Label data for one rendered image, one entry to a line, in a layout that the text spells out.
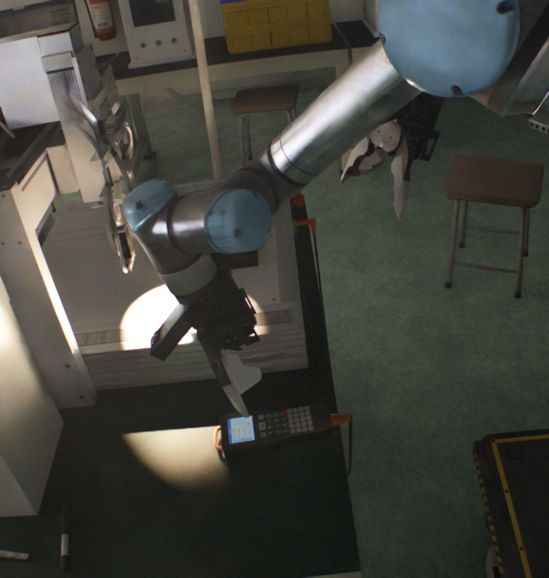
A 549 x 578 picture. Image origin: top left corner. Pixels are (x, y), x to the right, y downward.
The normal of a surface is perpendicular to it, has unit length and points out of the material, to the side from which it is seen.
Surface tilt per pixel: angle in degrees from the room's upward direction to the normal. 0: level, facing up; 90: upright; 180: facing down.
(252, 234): 78
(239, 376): 58
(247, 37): 90
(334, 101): 72
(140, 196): 15
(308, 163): 106
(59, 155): 90
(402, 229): 0
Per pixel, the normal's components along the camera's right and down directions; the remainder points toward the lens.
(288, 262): -0.11, -0.80
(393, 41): -0.58, 0.48
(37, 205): 0.99, -0.11
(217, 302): 0.12, 0.57
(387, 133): -0.82, 0.02
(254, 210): 0.83, 0.04
